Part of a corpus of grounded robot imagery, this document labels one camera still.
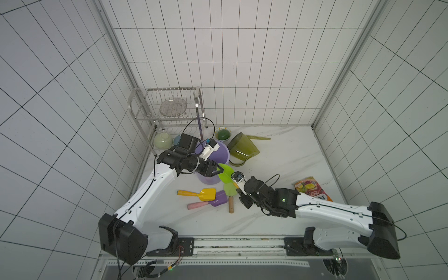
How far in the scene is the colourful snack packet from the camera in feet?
2.83

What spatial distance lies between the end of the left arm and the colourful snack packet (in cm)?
Result: 51

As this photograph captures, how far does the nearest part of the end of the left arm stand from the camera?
2.11 ft
